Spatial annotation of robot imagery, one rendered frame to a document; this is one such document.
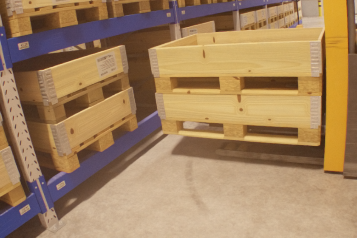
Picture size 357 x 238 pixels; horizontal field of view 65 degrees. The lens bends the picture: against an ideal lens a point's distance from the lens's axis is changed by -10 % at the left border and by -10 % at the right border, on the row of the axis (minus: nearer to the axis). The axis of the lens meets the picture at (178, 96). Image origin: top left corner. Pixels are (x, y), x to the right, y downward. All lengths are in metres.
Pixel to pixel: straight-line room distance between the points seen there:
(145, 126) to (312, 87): 1.44
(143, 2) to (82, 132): 1.24
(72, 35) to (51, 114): 0.54
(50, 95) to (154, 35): 1.83
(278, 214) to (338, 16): 1.20
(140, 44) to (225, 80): 1.70
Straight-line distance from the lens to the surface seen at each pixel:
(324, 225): 1.83
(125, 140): 2.51
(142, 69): 3.67
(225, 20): 5.16
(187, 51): 2.16
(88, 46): 3.95
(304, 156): 2.33
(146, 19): 2.74
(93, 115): 2.17
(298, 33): 2.71
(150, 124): 2.76
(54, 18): 2.07
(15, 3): 1.84
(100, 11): 2.30
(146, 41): 3.54
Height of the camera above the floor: 1.18
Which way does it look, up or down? 16 degrees down
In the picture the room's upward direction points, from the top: 8 degrees counter-clockwise
